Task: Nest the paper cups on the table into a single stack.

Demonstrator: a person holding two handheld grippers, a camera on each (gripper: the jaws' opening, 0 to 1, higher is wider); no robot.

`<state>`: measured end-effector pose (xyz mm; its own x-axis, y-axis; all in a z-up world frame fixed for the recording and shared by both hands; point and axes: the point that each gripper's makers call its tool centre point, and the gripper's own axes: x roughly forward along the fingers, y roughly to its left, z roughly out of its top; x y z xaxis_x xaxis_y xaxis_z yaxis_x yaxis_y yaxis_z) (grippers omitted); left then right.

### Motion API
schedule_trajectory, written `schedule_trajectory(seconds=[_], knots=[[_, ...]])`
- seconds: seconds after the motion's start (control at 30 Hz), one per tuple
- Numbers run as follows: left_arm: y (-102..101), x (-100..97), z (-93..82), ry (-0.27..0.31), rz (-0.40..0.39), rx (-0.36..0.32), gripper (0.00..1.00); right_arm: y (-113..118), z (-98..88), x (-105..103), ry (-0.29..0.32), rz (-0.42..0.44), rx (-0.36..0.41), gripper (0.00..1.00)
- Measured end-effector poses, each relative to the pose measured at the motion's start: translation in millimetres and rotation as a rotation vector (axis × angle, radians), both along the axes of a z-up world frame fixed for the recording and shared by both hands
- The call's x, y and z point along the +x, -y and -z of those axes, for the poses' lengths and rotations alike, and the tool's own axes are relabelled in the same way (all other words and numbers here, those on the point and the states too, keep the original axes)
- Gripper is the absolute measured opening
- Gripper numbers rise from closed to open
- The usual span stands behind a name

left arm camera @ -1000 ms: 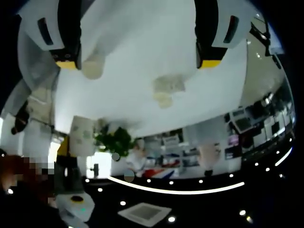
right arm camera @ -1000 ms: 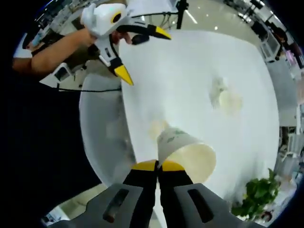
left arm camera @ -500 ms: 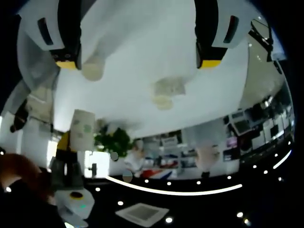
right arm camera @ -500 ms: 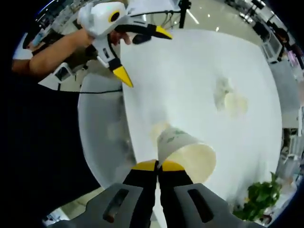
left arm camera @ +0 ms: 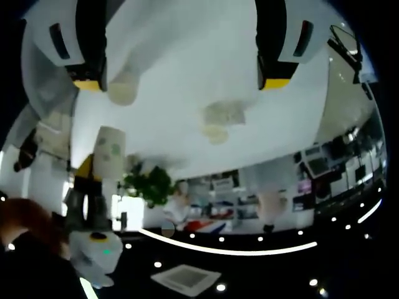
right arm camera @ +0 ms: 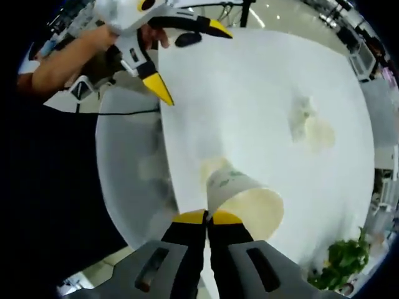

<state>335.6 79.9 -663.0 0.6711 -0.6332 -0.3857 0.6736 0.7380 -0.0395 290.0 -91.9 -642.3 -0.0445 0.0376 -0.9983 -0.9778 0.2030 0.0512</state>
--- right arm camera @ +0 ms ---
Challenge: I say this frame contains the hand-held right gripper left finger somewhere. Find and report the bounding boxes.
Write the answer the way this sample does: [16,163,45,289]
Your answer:
[93,209,209,299]

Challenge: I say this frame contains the black tripod stand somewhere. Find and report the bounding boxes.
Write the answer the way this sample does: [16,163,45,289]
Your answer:
[214,0,259,29]

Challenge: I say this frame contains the pink lit monitor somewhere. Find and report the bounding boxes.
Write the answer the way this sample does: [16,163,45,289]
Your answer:
[385,67,397,87]

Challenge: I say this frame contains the green print paper cup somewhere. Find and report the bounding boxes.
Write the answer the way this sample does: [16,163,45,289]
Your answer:
[200,156,233,187]
[204,166,285,240]
[289,95,337,153]

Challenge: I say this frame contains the white swivel chair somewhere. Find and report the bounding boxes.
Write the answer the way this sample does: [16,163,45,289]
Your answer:
[349,39,378,82]

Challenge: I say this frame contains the white worn device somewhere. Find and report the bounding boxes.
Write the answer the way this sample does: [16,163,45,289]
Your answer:
[68,74,101,103]

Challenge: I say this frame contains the small black object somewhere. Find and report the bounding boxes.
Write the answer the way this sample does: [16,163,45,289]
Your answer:
[174,32,203,47]

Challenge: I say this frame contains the person's left hand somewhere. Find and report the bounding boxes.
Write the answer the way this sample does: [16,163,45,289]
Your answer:
[136,24,171,50]

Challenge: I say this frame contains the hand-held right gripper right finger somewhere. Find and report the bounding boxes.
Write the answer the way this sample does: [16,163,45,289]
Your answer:
[207,209,316,299]

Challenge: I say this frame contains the potted green plant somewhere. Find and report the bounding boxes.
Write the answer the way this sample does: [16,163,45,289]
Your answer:
[307,227,372,295]

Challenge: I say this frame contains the black cable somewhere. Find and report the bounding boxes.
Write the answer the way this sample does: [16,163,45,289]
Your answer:
[74,99,161,116]

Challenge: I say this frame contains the white table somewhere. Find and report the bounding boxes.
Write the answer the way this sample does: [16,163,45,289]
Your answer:
[157,27,375,299]

